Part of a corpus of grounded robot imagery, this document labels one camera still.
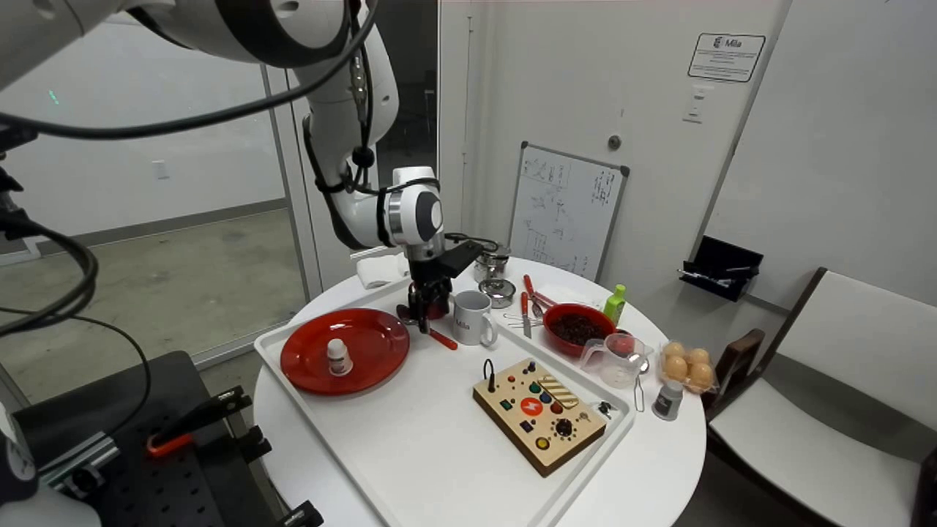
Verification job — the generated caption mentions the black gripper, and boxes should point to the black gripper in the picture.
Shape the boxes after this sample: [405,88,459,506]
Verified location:
[396,250,462,338]

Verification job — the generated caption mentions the red handled metal spoon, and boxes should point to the red handled metal spoon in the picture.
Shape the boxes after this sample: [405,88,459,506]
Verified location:
[392,302,459,354]

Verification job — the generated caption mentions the white mug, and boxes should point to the white mug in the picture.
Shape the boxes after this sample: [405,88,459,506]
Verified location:
[449,288,500,353]

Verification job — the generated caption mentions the red speckled plate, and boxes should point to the red speckled plate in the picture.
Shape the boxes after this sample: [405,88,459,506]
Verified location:
[278,309,413,400]

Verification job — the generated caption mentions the small white bottle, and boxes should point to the small white bottle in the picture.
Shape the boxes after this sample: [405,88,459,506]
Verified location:
[326,338,354,381]

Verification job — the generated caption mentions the white plastic tray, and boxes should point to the white plastic tray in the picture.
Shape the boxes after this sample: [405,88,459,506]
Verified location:
[253,277,640,527]

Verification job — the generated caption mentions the red bowl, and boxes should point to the red bowl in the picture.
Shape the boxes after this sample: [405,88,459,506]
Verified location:
[543,302,621,362]

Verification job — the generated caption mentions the wooden busy board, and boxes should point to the wooden busy board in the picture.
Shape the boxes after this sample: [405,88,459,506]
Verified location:
[471,354,609,482]

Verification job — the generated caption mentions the small leaning whiteboard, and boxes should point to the small leaning whiteboard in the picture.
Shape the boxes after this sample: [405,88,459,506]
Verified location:
[508,142,634,288]

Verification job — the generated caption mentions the green bottle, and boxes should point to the green bottle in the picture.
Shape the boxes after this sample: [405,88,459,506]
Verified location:
[601,281,631,325]

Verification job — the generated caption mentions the clear measuring cup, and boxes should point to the clear measuring cup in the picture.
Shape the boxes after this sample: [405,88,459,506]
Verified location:
[582,329,657,394]

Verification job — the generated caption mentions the small grey timer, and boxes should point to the small grey timer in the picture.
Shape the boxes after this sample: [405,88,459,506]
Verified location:
[650,381,686,425]

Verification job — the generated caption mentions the bread rolls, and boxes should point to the bread rolls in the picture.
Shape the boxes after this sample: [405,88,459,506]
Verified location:
[689,363,720,397]

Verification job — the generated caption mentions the black breadboard table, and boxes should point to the black breadboard table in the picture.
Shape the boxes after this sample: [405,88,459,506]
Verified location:
[0,350,326,527]

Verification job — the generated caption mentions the white paper sign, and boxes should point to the white paper sign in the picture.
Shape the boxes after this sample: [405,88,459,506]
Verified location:
[686,29,770,85]

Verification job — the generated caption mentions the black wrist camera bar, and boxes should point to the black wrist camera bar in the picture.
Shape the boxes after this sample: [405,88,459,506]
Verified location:
[427,234,493,290]

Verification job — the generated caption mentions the orange handled black clamp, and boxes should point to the orange handled black clamp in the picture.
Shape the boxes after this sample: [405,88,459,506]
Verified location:
[145,385,256,463]

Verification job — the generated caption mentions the black wall tray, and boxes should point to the black wall tray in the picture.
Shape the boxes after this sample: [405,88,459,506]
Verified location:
[679,234,767,302]

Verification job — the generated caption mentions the thin black cable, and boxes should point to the thin black cable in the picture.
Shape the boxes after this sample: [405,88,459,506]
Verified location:
[0,304,155,413]

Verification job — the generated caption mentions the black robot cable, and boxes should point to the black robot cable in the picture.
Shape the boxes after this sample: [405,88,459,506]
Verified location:
[0,0,383,340]

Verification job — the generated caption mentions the white seat dark frame chair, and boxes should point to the white seat dark frame chair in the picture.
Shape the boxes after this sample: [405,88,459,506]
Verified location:
[704,268,937,527]

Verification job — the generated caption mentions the black camera on tripod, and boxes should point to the black camera on tripod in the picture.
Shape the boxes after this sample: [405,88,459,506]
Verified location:
[0,111,44,247]

